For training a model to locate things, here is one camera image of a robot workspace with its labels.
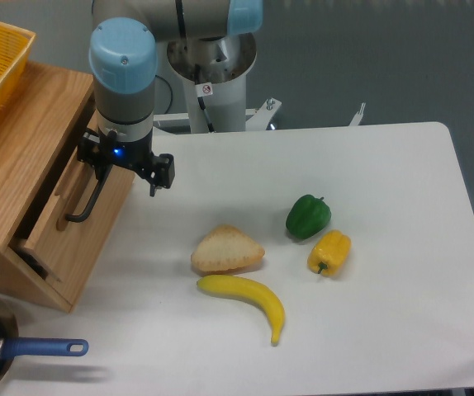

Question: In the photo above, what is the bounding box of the wooden drawer cabinet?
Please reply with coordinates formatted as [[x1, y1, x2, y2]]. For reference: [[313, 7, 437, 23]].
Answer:
[[0, 60, 110, 314]]

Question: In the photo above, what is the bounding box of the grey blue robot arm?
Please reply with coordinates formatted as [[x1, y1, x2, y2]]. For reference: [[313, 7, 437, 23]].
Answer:
[[78, 1, 263, 190]]

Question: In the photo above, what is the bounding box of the green bell pepper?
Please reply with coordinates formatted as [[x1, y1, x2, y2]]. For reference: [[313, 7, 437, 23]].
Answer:
[[285, 195, 332, 240]]

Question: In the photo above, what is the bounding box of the white table clamp bracket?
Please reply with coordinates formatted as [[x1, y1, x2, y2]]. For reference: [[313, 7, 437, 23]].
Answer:
[[154, 113, 191, 134]]

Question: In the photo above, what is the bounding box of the yellow banana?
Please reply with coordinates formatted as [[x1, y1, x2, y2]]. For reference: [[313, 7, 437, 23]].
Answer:
[[197, 275, 286, 346]]

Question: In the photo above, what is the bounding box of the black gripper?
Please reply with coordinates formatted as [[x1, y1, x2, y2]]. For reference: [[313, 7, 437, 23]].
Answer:
[[77, 130, 175, 197]]

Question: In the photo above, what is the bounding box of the triangular bread piece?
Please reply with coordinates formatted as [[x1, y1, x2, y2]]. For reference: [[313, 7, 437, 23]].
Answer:
[[191, 224, 265, 273]]

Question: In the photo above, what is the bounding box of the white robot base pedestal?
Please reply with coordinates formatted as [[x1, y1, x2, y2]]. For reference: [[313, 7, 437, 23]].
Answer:
[[167, 33, 257, 134]]

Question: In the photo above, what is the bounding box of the black cable on floor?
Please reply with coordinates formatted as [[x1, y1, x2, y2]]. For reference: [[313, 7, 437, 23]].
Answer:
[[156, 76, 174, 115]]

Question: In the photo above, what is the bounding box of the yellow bell pepper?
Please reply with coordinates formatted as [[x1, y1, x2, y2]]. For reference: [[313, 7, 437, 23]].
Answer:
[[307, 230, 352, 277]]

